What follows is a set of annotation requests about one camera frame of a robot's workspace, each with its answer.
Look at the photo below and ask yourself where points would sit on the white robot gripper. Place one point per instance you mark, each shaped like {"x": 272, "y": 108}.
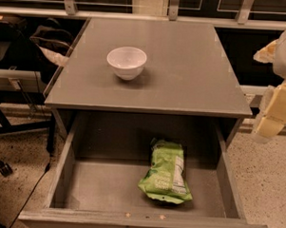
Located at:
{"x": 273, "y": 109}

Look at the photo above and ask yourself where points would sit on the green rice chip bag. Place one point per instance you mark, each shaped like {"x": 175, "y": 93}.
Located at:
{"x": 164, "y": 180}

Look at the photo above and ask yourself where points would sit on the grey cabinet with counter top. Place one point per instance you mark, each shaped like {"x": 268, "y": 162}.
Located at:
{"x": 187, "y": 82}

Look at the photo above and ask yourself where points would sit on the open grey top drawer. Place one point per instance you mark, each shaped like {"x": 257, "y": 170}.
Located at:
{"x": 124, "y": 170}

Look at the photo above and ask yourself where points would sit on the dark bag with white lining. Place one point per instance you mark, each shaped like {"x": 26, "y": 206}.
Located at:
{"x": 53, "y": 41}

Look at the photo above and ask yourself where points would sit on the white ceramic bowl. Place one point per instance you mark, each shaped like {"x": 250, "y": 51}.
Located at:
{"x": 127, "y": 62}

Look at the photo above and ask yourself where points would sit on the metal window railing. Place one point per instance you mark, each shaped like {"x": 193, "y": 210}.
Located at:
{"x": 246, "y": 14}

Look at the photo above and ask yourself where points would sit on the black office chair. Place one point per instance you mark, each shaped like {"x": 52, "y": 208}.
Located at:
{"x": 19, "y": 85}

